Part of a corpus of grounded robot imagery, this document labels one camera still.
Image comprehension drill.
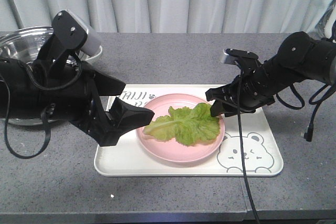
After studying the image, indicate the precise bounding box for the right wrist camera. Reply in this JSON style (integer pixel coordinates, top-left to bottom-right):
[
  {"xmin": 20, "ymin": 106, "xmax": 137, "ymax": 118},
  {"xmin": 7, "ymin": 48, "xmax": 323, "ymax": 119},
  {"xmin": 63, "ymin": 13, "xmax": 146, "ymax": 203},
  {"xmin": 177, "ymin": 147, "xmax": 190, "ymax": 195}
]
[{"xmin": 221, "ymin": 48, "xmax": 260, "ymax": 69}]

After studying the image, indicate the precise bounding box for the cream bear serving tray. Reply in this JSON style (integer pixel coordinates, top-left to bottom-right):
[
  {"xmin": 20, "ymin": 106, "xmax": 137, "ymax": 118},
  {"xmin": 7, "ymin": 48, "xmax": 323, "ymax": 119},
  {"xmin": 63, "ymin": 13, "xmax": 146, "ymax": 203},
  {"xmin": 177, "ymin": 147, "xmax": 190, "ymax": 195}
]
[{"xmin": 93, "ymin": 84, "xmax": 284, "ymax": 177}]

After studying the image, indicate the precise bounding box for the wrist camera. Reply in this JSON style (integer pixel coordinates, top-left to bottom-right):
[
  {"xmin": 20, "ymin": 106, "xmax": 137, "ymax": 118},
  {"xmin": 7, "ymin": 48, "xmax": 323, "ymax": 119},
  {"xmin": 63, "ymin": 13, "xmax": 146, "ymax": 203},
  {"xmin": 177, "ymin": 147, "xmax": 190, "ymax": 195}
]
[
  {"xmin": 221, "ymin": 48, "xmax": 260, "ymax": 69},
  {"xmin": 38, "ymin": 9, "xmax": 103, "ymax": 63}
]

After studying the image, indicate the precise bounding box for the pink round plate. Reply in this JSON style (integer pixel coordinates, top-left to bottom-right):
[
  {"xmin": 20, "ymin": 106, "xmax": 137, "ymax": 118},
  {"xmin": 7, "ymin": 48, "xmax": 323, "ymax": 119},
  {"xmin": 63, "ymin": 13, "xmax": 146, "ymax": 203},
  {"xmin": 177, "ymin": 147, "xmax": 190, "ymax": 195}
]
[{"xmin": 136, "ymin": 93, "xmax": 225, "ymax": 163}]

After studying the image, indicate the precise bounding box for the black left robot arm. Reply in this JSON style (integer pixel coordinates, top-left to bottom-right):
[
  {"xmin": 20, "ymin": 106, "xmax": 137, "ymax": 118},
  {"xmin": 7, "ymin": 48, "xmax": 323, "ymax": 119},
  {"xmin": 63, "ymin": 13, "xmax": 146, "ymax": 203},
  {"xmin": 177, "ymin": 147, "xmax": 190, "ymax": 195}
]
[{"xmin": 1, "ymin": 59, "xmax": 154, "ymax": 146}]

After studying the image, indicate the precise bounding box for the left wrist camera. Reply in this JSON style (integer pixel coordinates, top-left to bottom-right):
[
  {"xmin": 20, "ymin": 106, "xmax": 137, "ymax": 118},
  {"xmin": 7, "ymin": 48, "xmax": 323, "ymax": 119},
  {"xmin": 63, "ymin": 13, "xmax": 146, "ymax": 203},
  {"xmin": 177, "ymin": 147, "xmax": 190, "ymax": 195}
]
[{"xmin": 38, "ymin": 9, "xmax": 103, "ymax": 63}]

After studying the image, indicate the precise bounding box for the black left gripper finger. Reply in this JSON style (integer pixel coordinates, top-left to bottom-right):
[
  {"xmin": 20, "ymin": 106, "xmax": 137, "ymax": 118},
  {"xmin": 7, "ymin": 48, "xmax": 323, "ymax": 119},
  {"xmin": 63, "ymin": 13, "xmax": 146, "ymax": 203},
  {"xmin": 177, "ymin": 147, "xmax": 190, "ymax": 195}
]
[
  {"xmin": 88, "ymin": 97, "xmax": 154, "ymax": 146},
  {"xmin": 90, "ymin": 66, "xmax": 126, "ymax": 96}
]

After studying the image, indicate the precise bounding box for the black right camera cable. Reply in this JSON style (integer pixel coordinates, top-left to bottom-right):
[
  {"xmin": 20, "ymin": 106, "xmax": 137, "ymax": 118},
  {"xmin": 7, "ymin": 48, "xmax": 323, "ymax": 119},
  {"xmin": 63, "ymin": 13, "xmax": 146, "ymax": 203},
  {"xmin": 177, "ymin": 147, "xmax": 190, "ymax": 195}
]
[{"xmin": 236, "ymin": 74, "xmax": 261, "ymax": 224}]

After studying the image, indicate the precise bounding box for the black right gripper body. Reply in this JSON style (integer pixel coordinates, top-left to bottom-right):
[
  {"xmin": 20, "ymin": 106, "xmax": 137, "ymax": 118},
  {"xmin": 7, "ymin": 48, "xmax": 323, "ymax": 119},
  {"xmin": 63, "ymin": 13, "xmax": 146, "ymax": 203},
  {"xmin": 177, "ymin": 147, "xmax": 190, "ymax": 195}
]
[{"xmin": 225, "ymin": 62, "xmax": 284, "ymax": 114}]

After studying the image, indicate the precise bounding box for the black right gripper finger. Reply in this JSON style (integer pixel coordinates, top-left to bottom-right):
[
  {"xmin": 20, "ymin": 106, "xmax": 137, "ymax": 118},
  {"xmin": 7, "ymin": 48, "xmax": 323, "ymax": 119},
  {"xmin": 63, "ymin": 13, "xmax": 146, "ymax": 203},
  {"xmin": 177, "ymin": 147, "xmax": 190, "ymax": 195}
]
[
  {"xmin": 210, "ymin": 100, "xmax": 227, "ymax": 117},
  {"xmin": 205, "ymin": 84, "xmax": 236, "ymax": 102}
]

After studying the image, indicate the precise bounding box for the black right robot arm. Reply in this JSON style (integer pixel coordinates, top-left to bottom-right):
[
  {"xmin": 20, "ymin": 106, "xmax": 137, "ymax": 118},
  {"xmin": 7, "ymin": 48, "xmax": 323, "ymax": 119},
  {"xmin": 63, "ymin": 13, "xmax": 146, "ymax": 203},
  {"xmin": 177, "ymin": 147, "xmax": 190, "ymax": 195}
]
[{"xmin": 206, "ymin": 31, "xmax": 335, "ymax": 117}]

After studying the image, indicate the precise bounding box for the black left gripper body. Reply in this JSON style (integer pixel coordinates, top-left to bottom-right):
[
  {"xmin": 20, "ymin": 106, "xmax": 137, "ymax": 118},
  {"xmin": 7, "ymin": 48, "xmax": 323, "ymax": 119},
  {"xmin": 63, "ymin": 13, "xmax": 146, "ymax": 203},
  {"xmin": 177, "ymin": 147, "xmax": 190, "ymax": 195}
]
[{"xmin": 1, "ymin": 60, "xmax": 104, "ymax": 127}]

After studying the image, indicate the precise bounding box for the green lettuce leaf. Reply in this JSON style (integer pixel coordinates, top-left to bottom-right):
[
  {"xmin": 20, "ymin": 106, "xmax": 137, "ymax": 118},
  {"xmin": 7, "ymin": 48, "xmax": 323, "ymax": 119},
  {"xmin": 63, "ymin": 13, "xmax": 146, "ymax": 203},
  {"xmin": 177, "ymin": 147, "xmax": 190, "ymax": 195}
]
[{"xmin": 143, "ymin": 103, "xmax": 221, "ymax": 146}]

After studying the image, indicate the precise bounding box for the black camera cable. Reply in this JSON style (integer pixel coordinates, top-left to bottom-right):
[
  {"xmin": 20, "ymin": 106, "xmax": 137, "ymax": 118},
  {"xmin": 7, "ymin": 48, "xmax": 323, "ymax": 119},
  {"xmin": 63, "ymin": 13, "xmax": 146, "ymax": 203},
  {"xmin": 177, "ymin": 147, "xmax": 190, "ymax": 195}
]
[
  {"xmin": 0, "ymin": 58, "xmax": 82, "ymax": 159},
  {"xmin": 236, "ymin": 74, "xmax": 261, "ymax": 224}
]

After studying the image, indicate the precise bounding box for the black left camera cable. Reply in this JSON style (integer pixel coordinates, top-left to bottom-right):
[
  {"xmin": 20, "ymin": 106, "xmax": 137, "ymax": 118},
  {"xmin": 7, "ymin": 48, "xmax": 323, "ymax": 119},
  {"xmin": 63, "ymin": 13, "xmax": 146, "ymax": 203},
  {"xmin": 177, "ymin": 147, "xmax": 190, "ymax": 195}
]
[{"xmin": 0, "ymin": 58, "xmax": 82, "ymax": 159}]

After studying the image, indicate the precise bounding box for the white pleated curtain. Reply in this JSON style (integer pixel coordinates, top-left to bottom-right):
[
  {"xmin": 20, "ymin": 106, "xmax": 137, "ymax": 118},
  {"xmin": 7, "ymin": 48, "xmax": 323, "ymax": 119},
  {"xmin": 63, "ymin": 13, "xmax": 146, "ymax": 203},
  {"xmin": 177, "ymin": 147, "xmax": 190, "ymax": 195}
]
[{"xmin": 1, "ymin": 0, "xmax": 335, "ymax": 33}]

